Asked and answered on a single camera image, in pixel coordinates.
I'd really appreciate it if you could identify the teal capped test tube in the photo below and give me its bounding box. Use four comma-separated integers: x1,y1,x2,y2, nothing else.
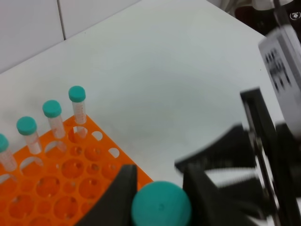
131,181,192,226

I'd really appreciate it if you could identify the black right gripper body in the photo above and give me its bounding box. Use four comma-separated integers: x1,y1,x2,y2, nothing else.
175,89,301,226

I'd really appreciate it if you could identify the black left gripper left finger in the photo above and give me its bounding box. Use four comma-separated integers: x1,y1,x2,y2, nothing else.
79,165,137,226

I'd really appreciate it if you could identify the orange test tube rack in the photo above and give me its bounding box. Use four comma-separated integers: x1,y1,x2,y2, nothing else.
0,114,155,226

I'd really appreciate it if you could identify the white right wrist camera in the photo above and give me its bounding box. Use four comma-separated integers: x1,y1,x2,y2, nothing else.
258,25,301,139

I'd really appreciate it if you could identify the back row tube far right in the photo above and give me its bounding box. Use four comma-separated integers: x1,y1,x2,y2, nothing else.
68,86,87,138

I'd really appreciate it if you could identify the row tube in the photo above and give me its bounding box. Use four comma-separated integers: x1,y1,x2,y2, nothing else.
16,116,42,155
68,86,87,138
0,134,17,172
42,100,66,153

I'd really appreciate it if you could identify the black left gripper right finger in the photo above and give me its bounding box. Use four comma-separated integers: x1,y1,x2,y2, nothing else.
183,164,263,226

